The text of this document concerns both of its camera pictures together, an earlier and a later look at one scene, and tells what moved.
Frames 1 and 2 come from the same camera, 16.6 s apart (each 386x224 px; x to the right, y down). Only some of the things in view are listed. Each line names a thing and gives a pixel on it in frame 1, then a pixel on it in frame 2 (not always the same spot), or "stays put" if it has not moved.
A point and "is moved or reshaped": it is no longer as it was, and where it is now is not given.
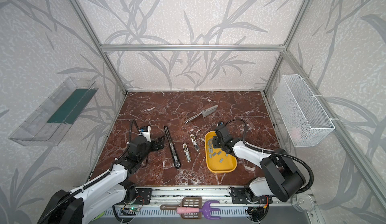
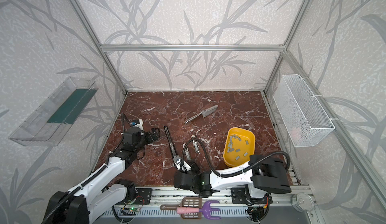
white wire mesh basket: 303,116 stays put
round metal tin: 302,202 stays put
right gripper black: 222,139 → 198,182
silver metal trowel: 203,113 stays put
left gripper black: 155,144 → 150,135
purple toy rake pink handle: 205,210 stays put
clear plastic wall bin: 49,124 stays put
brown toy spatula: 187,202 stays put
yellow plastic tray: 217,160 is moved or reshaped
